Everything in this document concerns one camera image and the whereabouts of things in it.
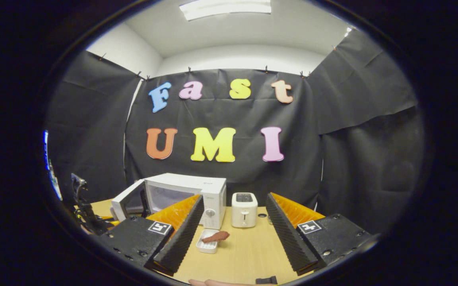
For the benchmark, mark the white rectangular dish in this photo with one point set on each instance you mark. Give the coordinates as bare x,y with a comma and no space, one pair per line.
207,247

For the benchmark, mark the white toaster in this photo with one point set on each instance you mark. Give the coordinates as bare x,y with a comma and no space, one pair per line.
244,210

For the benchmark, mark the black backdrop cloth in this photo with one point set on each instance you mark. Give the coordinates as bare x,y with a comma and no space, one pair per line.
94,139

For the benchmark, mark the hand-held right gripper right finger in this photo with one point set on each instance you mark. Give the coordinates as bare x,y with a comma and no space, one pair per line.
288,238

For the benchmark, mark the white microwave oven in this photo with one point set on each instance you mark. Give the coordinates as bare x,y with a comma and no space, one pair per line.
209,194

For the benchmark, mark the brown meat piece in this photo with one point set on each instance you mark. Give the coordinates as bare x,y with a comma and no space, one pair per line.
216,236

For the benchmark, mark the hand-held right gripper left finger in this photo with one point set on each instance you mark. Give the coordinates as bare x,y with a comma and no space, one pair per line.
183,238

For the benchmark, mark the small ceiling light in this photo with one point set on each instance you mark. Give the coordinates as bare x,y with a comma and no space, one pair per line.
348,31

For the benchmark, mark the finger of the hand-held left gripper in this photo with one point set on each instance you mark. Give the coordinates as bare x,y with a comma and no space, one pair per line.
107,217

